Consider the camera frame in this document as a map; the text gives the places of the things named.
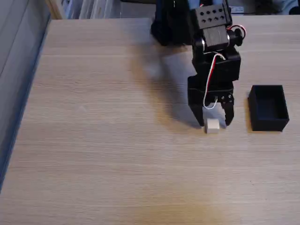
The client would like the white and red cable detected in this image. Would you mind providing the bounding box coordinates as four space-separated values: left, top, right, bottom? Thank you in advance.
202 53 227 111

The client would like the white cube block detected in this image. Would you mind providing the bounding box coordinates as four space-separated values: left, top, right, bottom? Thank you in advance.
204 118 221 135

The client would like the light wooden beam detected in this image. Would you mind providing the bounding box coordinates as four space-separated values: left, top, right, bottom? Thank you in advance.
45 0 64 20

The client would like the black open box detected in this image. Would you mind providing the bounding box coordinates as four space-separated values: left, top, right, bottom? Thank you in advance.
247 84 290 132

